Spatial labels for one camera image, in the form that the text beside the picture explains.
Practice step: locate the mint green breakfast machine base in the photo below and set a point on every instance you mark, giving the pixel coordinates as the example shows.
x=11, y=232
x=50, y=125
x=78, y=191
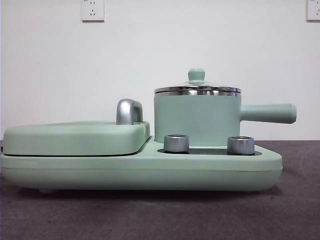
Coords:
x=175, y=175

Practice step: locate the black control panel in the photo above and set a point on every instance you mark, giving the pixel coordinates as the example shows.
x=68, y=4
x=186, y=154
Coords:
x=207, y=151

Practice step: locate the mint green griddle cover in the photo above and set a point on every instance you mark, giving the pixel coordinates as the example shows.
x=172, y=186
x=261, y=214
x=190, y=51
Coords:
x=75, y=140

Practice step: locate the white wall socket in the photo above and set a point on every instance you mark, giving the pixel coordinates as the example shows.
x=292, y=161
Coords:
x=313, y=10
x=93, y=11

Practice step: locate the glass lid with green knob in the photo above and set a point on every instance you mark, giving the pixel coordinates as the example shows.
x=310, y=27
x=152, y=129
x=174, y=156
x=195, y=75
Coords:
x=196, y=75

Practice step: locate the silver control knob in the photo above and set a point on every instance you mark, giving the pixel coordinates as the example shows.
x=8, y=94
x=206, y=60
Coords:
x=240, y=145
x=176, y=143

